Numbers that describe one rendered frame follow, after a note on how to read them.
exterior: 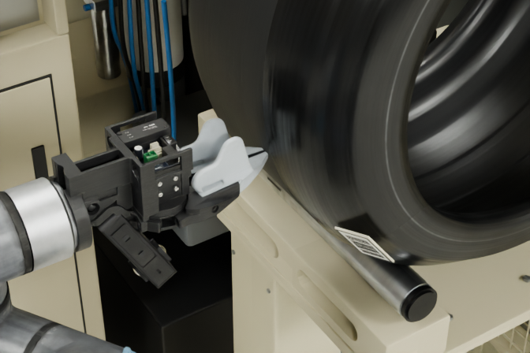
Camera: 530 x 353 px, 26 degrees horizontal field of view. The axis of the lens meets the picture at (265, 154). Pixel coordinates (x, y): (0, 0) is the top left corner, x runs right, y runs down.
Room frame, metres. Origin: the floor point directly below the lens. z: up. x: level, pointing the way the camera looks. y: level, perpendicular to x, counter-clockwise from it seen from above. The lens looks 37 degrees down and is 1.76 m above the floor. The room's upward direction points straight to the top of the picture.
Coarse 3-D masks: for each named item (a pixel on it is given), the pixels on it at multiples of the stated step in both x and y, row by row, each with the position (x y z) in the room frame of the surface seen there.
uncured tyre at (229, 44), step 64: (192, 0) 0.99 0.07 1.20; (256, 0) 0.90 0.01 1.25; (320, 0) 0.84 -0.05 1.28; (384, 0) 0.83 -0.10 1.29; (448, 0) 0.84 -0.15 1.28; (512, 0) 1.25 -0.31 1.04; (256, 64) 0.88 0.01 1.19; (320, 64) 0.82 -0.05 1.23; (384, 64) 0.82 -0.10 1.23; (448, 64) 1.21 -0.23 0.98; (512, 64) 1.22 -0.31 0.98; (256, 128) 0.88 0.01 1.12; (320, 128) 0.82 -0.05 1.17; (384, 128) 0.82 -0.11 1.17; (448, 128) 1.16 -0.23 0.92; (512, 128) 1.13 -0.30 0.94; (320, 192) 0.82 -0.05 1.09; (384, 192) 0.82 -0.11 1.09; (448, 192) 1.04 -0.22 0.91; (512, 192) 1.04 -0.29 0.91; (448, 256) 0.87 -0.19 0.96
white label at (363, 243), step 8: (344, 232) 0.83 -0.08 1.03; (352, 232) 0.82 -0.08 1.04; (352, 240) 0.84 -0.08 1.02; (360, 240) 0.82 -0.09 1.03; (368, 240) 0.81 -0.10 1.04; (360, 248) 0.84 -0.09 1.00; (368, 248) 0.83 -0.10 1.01; (376, 248) 0.82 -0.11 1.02; (376, 256) 0.84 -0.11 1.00; (384, 256) 0.83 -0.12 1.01
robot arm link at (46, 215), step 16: (16, 192) 0.76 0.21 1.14; (32, 192) 0.76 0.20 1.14; (48, 192) 0.76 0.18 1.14; (16, 208) 0.79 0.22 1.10; (32, 208) 0.74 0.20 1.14; (48, 208) 0.74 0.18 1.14; (64, 208) 0.75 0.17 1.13; (32, 224) 0.73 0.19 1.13; (48, 224) 0.73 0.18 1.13; (64, 224) 0.74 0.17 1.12; (32, 240) 0.72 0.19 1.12; (48, 240) 0.73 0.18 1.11; (64, 240) 0.73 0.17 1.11; (32, 256) 0.76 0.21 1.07; (48, 256) 0.72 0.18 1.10; (64, 256) 0.74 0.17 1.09
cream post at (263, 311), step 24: (240, 264) 1.29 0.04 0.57; (240, 288) 1.29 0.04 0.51; (264, 288) 1.23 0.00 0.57; (240, 312) 1.29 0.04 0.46; (264, 312) 1.23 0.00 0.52; (288, 312) 1.22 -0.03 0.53; (240, 336) 1.29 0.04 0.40; (264, 336) 1.23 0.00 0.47; (288, 336) 1.22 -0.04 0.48; (312, 336) 1.24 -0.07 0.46
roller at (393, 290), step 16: (336, 240) 0.96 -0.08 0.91; (352, 256) 0.93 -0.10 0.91; (368, 256) 0.92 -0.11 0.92; (368, 272) 0.91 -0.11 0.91; (384, 272) 0.90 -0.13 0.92; (400, 272) 0.89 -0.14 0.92; (384, 288) 0.88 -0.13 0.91; (400, 288) 0.87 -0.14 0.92; (416, 288) 0.87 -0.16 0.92; (432, 288) 0.87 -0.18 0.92; (400, 304) 0.86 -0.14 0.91; (416, 304) 0.86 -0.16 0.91; (432, 304) 0.87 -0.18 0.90; (416, 320) 0.86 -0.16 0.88
